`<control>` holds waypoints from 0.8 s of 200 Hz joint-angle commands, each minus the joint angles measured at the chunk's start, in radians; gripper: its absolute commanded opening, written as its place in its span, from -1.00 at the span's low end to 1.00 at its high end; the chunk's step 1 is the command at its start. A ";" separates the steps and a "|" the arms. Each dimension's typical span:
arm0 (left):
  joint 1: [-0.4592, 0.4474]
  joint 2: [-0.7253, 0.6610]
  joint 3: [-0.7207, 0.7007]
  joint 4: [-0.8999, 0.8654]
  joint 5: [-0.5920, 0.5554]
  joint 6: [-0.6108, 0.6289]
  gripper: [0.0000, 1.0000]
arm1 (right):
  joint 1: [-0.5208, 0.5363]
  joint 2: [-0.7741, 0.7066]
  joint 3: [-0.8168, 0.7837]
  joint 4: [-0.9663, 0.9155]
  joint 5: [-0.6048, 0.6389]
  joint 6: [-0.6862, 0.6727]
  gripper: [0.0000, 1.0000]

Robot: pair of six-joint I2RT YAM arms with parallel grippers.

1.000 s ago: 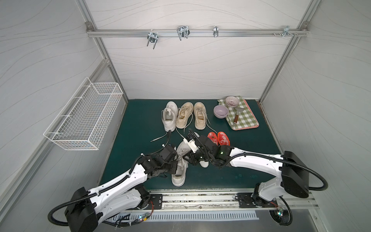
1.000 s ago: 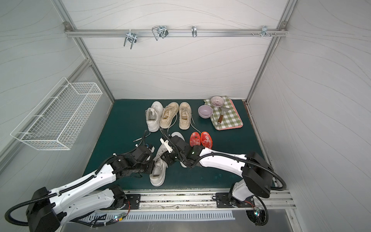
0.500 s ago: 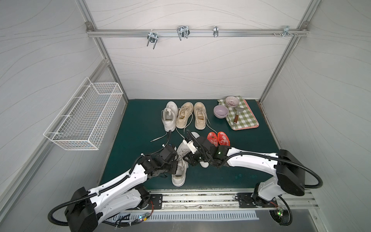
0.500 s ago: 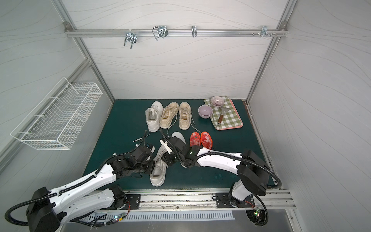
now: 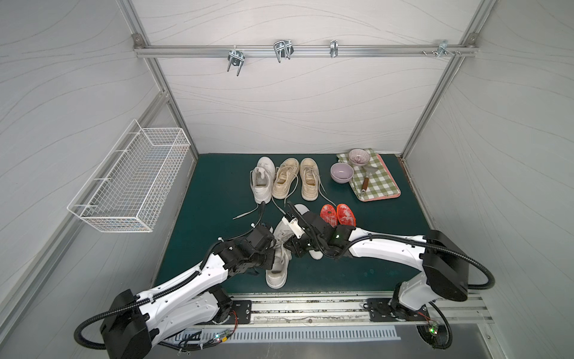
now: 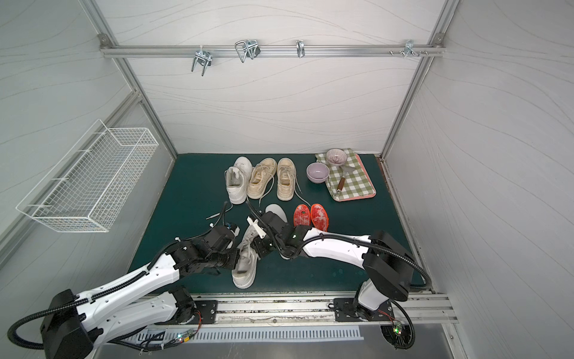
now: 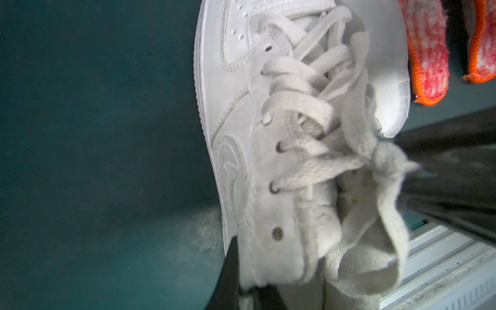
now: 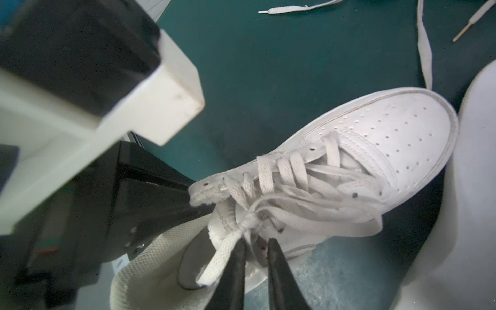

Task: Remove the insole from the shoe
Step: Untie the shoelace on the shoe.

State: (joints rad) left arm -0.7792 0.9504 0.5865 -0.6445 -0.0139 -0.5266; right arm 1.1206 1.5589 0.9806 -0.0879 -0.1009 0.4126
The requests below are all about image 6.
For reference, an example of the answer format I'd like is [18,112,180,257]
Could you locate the white insole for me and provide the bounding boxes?
[265,203,288,223]

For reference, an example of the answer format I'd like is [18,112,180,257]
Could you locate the beige sneaker with red insole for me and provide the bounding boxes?
[277,157,311,207]

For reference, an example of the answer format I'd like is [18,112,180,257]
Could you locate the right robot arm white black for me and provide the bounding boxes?
[248,212,424,311]

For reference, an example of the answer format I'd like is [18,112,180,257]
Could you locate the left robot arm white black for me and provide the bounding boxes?
[40,224,240,358]

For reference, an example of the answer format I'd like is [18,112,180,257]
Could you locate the lilac ceramic bowl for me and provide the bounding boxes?
[306,162,330,184]

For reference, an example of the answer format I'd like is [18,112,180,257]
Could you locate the white vent grille strip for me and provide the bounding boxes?
[129,326,364,345]

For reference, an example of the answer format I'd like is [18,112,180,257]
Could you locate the green white checkered cloth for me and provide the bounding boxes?
[315,148,377,202]

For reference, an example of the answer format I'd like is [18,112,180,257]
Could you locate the striped small ceramic bowl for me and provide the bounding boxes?
[325,148,348,167]

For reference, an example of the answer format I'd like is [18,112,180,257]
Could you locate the pink plastic tray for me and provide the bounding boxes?
[334,154,377,202]

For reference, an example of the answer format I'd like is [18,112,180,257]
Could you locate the metal hook clamp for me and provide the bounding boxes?
[191,48,212,76]
[295,40,305,58]
[389,40,428,58]
[235,40,261,63]

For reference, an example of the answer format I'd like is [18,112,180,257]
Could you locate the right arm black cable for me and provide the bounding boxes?
[245,199,433,290]

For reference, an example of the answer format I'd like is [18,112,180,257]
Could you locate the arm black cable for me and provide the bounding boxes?
[6,200,230,351]
[245,199,433,290]

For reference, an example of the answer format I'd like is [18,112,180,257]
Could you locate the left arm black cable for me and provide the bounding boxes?
[6,200,230,351]

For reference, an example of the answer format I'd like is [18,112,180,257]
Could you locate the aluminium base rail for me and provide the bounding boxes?
[193,292,458,327]

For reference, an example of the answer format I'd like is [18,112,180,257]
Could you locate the wooden handled metal spatula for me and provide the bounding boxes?
[336,165,357,196]

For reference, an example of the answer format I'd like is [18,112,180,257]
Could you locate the white wire basket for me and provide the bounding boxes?
[16,120,158,233]

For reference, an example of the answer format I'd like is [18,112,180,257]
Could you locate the aluminium top rail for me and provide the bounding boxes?
[100,43,446,59]

